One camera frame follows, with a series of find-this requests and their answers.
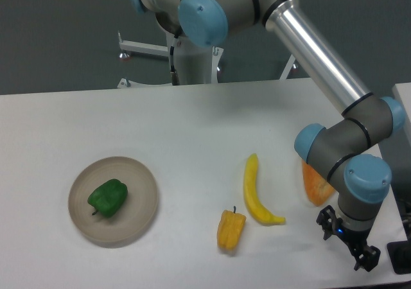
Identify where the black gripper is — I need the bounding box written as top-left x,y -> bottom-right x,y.
316,205 -> 381,272

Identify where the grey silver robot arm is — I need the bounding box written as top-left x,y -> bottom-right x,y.
130,0 -> 405,271

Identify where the yellow bell pepper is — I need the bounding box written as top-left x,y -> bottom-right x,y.
216,206 -> 247,250

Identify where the beige round plate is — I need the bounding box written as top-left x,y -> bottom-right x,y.
67,156 -> 160,248

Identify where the green bell pepper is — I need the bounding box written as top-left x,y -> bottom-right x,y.
87,179 -> 128,218

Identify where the black device at edge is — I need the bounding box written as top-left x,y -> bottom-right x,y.
387,241 -> 410,275

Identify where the orange fruit slice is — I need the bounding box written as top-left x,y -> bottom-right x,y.
302,161 -> 335,206

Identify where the yellow banana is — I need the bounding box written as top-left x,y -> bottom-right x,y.
243,153 -> 286,226

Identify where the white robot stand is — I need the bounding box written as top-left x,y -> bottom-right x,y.
118,33 -> 302,88

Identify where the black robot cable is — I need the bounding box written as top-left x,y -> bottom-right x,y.
169,28 -> 182,86

